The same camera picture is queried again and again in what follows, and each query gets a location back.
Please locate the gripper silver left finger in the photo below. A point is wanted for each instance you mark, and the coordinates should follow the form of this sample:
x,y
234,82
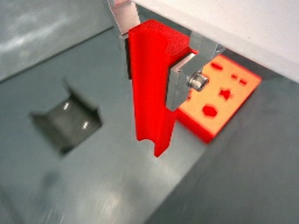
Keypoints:
x,y
123,14

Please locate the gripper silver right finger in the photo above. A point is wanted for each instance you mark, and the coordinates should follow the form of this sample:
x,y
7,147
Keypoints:
x,y
186,73

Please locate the dark grey curved holder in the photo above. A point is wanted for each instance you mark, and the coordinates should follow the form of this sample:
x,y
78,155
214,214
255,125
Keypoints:
x,y
70,122

